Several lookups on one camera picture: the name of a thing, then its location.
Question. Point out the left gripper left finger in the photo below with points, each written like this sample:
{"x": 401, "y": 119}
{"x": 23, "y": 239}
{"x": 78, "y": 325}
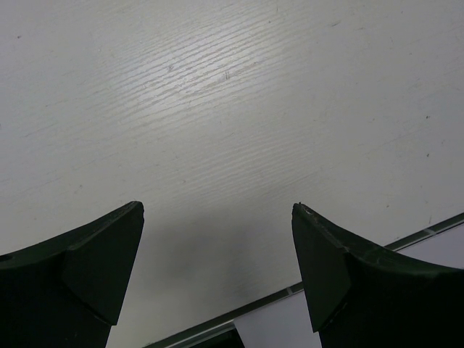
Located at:
{"x": 68, "y": 291}

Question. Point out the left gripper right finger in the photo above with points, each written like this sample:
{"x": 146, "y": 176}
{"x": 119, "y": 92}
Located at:
{"x": 360, "y": 294}

